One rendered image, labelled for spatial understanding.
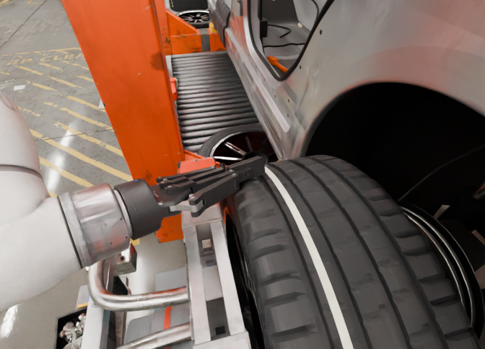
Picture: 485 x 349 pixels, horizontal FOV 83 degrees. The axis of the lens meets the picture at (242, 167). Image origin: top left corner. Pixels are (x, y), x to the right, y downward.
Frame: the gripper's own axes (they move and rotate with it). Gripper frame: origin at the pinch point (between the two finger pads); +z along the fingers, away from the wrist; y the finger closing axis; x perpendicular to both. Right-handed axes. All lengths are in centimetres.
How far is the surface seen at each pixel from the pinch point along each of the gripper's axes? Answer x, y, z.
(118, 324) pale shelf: -61, -52, -23
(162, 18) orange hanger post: 66, -203, 78
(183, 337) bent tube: -21.7, 2.6, -17.0
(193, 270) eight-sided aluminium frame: -9.7, 4.4, -14.1
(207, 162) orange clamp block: -0.4, -10.8, -1.4
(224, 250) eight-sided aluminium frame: -8.9, 4.9, -9.1
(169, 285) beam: -80, -79, 4
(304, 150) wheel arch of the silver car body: -9.3, -20.9, 38.4
